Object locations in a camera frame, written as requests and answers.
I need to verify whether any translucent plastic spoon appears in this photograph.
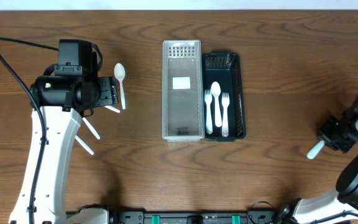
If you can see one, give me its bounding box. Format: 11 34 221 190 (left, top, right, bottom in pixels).
114 63 126 110

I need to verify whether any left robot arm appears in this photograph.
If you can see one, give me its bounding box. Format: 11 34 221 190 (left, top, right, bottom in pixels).
9 73 118 223

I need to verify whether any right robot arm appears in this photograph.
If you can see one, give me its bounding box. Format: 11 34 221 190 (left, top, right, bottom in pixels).
282 119 358 223

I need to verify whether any white plastic spoon upper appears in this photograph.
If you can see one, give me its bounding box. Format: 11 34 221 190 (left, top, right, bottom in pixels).
104 105 121 113

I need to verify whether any white plastic spoon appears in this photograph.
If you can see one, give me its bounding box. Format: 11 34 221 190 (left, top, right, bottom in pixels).
75 135 94 155
82 118 101 140
104 105 121 113

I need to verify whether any white plastic spoon middle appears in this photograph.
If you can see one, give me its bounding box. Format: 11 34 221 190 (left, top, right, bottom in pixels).
82 118 101 140

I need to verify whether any white plastic spoon lower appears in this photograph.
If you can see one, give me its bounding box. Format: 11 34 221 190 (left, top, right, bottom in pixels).
75 135 94 155

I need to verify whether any white label sticker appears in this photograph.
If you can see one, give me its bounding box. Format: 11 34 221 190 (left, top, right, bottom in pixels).
172 77 191 90

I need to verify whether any clear plastic basket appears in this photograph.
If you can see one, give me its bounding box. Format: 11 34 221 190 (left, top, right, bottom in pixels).
162 40 205 142

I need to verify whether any white spoon in basket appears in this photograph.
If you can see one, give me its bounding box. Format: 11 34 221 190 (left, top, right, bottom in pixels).
211 82 222 127

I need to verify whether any black plastic basket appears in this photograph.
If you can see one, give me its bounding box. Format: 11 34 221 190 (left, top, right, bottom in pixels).
201 50 247 142

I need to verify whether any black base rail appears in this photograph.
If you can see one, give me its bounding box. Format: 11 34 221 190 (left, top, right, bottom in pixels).
67 204 275 224

